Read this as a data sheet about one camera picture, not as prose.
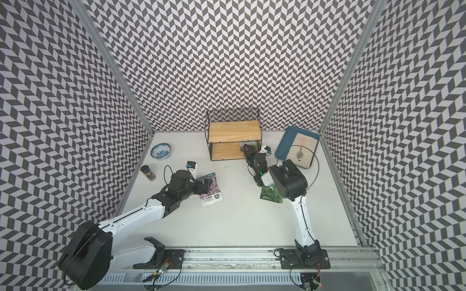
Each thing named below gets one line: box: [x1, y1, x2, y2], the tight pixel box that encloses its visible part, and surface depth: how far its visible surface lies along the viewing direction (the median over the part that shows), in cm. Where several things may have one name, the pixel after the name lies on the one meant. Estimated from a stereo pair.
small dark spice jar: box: [140, 164, 156, 182], surface depth 93 cm
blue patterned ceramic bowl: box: [150, 143, 172, 161], surface depth 107 cm
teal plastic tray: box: [274, 126, 320, 169], surface depth 114 cm
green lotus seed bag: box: [259, 184, 284, 204], surface depth 93 cm
